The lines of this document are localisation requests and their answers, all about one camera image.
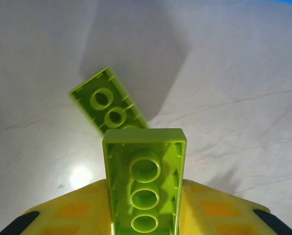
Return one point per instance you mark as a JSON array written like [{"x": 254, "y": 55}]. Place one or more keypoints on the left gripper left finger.
[{"x": 70, "y": 210}]

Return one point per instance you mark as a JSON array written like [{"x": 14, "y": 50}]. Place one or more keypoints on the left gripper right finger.
[{"x": 217, "y": 210}]

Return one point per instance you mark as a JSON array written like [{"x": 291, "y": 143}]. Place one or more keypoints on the green lego brick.
[
  {"x": 97, "y": 98},
  {"x": 146, "y": 137}
]

